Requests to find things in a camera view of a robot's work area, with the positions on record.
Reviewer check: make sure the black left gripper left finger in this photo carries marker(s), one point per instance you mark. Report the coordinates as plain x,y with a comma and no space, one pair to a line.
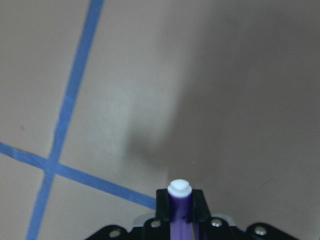
162,210

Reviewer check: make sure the purple marker pen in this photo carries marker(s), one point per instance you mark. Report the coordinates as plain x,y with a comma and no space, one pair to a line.
180,196

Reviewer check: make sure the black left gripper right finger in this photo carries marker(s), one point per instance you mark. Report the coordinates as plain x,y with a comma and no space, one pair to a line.
200,209

